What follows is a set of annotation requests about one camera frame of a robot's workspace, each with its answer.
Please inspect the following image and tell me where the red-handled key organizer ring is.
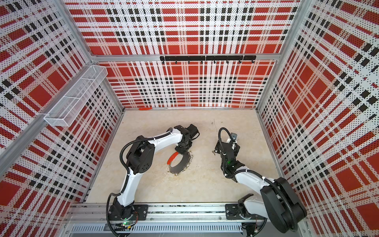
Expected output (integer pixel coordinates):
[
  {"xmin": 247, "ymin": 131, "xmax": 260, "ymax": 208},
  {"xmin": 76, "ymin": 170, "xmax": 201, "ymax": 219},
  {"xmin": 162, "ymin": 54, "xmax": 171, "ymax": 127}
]
[{"xmin": 166, "ymin": 150, "xmax": 193, "ymax": 176}]

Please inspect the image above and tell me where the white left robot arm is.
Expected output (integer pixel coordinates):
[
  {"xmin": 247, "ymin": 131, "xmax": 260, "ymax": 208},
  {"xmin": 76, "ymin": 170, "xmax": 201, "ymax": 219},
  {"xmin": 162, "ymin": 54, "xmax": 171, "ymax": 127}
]
[{"xmin": 106, "ymin": 124, "xmax": 200, "ymax": 221}]

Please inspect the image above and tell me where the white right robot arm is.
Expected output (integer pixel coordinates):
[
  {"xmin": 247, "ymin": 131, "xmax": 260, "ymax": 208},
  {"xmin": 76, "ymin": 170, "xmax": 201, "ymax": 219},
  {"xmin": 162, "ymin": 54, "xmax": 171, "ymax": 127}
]
[{"xmin": 214, "ymin": 139, "xmax": 307, "ymax": 233}]

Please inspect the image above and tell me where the red tape strip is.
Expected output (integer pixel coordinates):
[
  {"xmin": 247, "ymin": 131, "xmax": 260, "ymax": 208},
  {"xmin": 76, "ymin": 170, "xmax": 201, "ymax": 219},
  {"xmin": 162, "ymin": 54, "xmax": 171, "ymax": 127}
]
[{"xmin": 138, "ymin": 107, "xmax": 153, "ymax": 111}]

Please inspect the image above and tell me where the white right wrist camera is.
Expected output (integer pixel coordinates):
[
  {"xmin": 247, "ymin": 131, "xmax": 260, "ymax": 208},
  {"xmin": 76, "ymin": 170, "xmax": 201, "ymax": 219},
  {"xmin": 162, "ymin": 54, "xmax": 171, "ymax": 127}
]
[{"xmin": 230, "ymin": 133, "xmax": 237, "ymax": 142}]

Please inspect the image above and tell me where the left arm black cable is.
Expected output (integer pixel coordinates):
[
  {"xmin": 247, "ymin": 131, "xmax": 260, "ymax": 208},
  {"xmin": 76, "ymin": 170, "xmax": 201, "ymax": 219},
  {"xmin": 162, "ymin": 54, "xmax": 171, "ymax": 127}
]
[{"xmin": 118, "ymin": 128, "xmax": 174, "ymax": 178}]

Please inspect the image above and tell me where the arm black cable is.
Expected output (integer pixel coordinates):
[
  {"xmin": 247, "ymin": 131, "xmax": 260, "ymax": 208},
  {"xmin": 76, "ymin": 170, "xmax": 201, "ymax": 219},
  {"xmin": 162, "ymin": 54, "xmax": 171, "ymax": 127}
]
[
  {"xmin": 118, "ymin": 128, "xmax": 174, "ymax": 178},
  {"xmin": 218, "ymin": 127, "xmax": 297, "ymax": 233}
]

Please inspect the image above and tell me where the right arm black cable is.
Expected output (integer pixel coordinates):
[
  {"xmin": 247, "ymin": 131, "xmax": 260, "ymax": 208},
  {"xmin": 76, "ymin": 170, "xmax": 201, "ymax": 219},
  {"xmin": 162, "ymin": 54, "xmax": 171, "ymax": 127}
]
[{"xmin": 218, "ymin": 127, "xmax": 297, "ymax": 233}]

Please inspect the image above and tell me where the black hook rail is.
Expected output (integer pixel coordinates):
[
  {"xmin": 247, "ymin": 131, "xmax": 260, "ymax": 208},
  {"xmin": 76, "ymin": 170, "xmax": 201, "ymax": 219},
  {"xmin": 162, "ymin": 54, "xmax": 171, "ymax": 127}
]
[{"xmin": 160, "ymin": 55, "xmax": 257, "ymax": 63}]

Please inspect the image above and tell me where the white wire mesh basket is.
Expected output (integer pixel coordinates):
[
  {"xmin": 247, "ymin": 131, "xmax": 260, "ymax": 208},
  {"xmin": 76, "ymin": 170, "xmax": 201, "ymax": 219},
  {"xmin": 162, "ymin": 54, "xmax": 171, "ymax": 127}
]
[{"xmin": 44, "ymin": 65, "xmax": 108, "ymax": 127}]

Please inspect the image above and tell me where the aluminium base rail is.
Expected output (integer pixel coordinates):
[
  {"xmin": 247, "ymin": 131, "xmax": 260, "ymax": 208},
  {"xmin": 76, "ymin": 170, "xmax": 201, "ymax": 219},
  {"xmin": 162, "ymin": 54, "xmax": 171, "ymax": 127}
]
[{"xmin": 63, "ymin": 202, "xmax": 300, "ymax": 235}]

